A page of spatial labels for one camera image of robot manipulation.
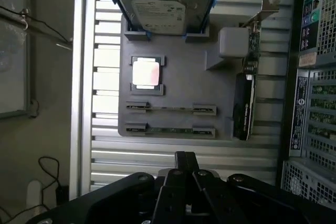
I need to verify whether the green RAM stick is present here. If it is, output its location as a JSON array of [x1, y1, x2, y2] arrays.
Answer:
[[126, 126, 214, 135], [126, 105, 215, 112]]

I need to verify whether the white cylindrical object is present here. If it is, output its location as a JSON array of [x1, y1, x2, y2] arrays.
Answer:
[[25, 180, 43, 210]]

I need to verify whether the black graphics card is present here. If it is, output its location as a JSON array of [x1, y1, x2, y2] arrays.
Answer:
[[232, 0, 280, 141]]

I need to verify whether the open PC case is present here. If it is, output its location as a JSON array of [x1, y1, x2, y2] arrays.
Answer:
[[275, 0, 336, 204]]

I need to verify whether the CPU with silver lid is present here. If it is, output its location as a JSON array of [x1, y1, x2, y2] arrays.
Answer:
[[131, 56, 165, 90]]

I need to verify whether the dark grey parts rack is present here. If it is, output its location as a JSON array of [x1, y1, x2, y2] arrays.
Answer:
[[117, 14, 253, 140]]

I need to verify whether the light grey square block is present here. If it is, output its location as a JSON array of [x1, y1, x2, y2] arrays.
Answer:
[[218, 26, 250, 59]]

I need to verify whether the grey framed panel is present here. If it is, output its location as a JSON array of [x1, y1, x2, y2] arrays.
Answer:
[[0, 5, 36, 120]]

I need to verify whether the silver hard disk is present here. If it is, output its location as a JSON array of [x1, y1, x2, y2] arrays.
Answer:
[[115, 0, 215, 36]]

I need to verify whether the black floor cable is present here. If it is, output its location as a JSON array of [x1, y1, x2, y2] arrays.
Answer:
[[37, 156, 70, 205]]

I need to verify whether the aluminium frame rail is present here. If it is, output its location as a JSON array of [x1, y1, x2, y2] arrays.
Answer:
[[68, 0, 98, 199]]

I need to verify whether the thin black wire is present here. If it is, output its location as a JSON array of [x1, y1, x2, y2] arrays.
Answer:
[[0, 5, 75, 44]]

